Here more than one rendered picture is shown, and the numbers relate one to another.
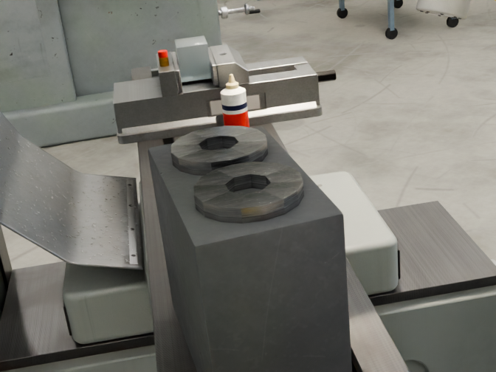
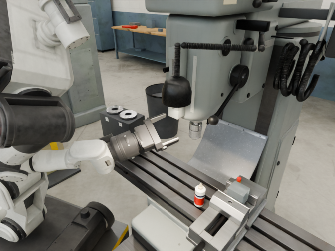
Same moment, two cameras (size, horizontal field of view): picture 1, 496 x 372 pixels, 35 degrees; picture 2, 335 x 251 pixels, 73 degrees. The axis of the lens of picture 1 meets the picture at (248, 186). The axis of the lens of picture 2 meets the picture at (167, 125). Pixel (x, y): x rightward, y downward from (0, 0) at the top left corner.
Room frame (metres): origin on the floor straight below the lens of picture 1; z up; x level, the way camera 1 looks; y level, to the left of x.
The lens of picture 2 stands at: (1.60, -0.50, 1.67)
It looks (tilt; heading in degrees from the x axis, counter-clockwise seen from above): 30 degrees down; 139
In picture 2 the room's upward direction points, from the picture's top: straight up
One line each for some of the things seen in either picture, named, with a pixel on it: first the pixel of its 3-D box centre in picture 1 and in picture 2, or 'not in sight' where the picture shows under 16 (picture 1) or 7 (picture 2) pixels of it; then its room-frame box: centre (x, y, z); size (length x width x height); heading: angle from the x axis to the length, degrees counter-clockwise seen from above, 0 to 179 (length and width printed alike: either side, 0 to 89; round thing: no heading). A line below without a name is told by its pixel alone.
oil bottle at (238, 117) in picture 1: (235, 107); (200, 193); (1.21, 0.01, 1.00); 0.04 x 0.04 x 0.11
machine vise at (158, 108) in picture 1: (213, 85); (231, 208); (1.33, 0.04, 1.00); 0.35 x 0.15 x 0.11; 96
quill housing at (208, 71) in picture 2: not in sight; (201, 67); (1.13, 0.05, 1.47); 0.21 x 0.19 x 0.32; 6
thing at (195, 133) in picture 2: not in sight; (195, 130); (1.13, 0.05, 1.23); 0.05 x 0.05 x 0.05
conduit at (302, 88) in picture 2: not in sight; (290, 68); (1.29, 0.34, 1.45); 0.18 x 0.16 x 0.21; 96
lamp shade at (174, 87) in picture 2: not in sight; (176, 89); (1.24, -0.16, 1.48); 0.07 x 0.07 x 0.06
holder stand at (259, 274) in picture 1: (243, 261); (123, 127); (0.64, 0.01, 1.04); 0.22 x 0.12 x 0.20; 13
